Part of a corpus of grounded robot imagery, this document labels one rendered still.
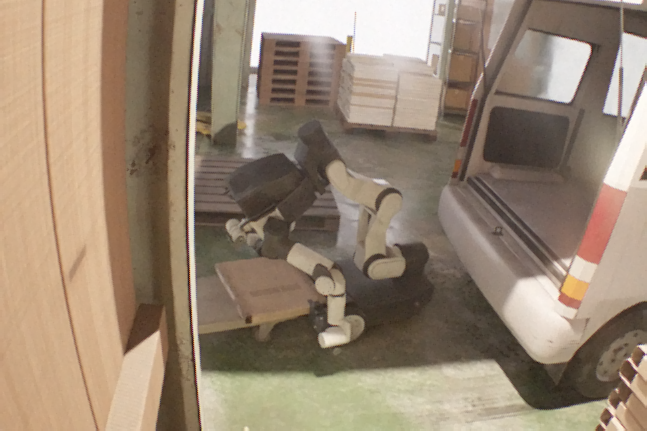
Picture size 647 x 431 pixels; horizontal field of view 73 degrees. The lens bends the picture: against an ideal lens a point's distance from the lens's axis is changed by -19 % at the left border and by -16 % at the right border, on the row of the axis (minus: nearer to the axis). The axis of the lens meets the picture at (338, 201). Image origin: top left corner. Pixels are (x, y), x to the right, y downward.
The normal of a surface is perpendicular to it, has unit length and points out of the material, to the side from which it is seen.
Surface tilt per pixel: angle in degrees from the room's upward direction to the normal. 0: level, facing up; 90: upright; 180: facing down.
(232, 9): 90
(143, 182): 90
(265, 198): 98
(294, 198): 91
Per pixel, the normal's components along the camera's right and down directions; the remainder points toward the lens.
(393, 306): 0.39, 0.40
